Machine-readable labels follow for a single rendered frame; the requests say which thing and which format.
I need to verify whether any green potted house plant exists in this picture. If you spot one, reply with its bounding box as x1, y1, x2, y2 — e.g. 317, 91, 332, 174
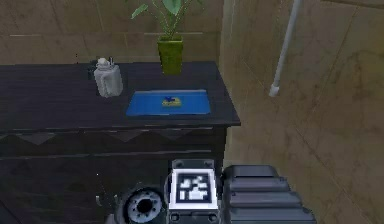
130, 0, 194, 76

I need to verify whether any blue paper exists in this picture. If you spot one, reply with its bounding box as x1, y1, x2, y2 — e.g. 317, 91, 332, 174
125, 88, 212, 117

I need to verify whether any black chest of drawers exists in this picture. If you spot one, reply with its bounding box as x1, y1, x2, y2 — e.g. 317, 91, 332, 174
0, 60, 242, 224

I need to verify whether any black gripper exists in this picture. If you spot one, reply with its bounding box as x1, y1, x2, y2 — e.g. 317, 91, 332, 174
113, 185, 168, 224

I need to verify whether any white pole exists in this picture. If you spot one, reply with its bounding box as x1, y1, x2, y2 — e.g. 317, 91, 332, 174
268, 0, 303, 98

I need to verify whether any grey white bottle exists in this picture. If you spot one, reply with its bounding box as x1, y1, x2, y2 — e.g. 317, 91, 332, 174
93, 57, 124, 99

